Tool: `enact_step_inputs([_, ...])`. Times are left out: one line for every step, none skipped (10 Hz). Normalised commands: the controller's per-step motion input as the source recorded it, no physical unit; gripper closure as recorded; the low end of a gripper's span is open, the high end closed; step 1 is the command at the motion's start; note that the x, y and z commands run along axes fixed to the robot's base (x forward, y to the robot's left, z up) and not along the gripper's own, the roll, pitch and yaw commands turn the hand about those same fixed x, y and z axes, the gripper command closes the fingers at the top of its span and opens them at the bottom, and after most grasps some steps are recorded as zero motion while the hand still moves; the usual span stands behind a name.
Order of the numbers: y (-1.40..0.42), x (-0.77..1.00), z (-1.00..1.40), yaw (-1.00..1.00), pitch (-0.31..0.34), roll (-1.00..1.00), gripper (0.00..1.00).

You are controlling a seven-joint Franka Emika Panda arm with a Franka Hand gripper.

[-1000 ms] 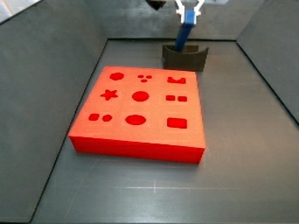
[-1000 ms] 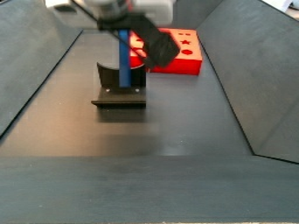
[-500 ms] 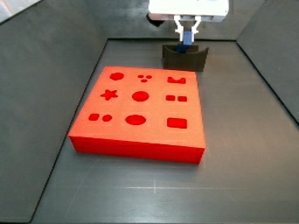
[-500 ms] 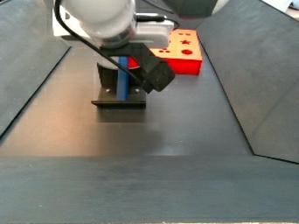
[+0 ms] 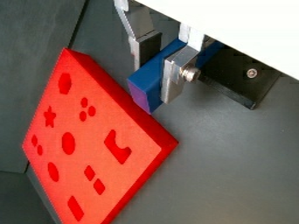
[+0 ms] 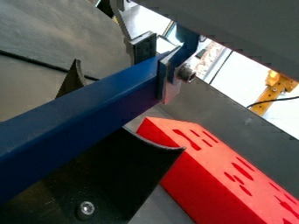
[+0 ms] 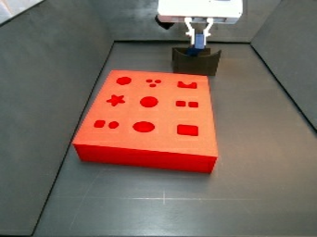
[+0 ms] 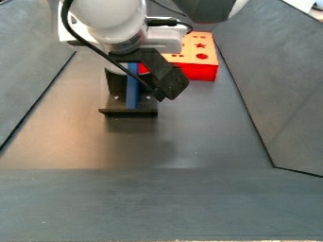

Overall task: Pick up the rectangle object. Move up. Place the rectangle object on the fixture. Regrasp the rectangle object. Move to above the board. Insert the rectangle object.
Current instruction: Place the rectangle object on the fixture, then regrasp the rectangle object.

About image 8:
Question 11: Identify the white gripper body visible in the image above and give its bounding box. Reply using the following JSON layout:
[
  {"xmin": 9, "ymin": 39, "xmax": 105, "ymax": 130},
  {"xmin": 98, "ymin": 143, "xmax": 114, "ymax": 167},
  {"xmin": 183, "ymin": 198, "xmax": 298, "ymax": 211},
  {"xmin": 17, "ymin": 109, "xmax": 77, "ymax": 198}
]
[{"xmin": 59, "ymin": 3, "xmax": 187, "ymax": 54}]

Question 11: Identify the blue rectangular bar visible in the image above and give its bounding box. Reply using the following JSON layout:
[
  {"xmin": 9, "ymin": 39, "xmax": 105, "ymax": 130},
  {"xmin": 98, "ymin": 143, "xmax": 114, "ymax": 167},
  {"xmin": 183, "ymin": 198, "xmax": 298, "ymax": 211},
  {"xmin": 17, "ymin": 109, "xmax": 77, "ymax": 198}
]
[{"xmin": 127, "ymin": 62, "xmax": 139, "ymax": 109}]

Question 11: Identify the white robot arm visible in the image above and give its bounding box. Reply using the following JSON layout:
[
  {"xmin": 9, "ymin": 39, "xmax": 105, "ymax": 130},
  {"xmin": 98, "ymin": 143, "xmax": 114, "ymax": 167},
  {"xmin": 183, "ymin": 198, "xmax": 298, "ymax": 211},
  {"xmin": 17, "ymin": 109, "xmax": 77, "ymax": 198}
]
[{"xmin": 58, "ymin": 0, "xmax": 249, "ymax": 54}]

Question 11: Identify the red shape-sorting board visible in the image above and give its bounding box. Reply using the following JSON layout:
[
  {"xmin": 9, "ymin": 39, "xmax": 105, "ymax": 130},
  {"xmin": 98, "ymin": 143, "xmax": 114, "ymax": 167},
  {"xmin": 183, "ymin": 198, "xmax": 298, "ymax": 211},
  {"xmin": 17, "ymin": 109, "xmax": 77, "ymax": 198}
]
[{"xmin": 142, "ymin": 31, "xmax": 219, "ymax": 81}]

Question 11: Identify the black curved fixture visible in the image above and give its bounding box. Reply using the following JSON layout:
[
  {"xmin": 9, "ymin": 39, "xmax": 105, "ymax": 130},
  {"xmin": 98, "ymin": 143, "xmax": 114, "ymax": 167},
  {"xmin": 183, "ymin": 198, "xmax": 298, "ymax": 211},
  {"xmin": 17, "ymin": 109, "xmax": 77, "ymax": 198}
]
[{"xmin": 99, "ymin": 69, "xmax": 158, "ymax": 117}]

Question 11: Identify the black cable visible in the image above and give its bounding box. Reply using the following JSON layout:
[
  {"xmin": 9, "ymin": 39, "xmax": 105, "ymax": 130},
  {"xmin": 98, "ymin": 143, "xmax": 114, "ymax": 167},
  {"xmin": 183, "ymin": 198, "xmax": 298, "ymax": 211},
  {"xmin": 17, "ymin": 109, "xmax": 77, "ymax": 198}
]
[{"xmin": 61, "ymin": 0, "xmax": 197, "ymax": 95}]

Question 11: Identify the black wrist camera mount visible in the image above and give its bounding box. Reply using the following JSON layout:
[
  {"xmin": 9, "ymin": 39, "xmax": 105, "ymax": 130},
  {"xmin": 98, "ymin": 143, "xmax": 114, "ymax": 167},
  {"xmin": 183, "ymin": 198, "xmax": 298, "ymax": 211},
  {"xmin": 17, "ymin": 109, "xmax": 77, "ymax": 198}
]
[{"xmin": 109, "ymin": 48, "xmax": 190, "ymax": 102}]

